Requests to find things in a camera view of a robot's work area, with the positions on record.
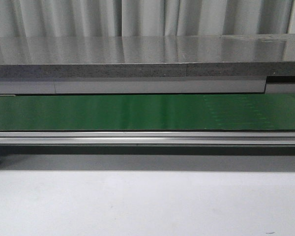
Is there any grey stone counter slab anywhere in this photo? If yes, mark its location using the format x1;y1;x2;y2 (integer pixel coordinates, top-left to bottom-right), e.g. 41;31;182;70
0;33;295;95

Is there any green conveyor belt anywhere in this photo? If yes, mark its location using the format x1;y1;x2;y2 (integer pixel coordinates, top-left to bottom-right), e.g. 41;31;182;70
0;93;295;131

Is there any grey pleated curtain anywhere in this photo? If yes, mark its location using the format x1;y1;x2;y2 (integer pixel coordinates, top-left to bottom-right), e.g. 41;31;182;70
0;0;295;37

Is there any aluminium conveyor frame rail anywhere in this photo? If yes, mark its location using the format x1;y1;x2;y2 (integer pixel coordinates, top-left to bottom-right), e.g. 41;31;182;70
0;131;295;145

